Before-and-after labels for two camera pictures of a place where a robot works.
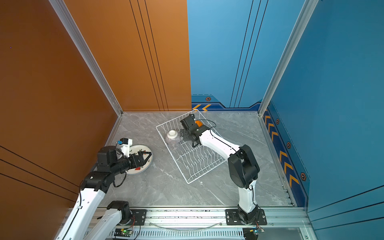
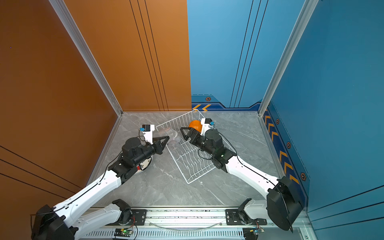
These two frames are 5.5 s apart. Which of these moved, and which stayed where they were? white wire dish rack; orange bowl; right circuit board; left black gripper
Moved: left black gripper
Stayed: white wire dish rack; orange bowl; right circuit board
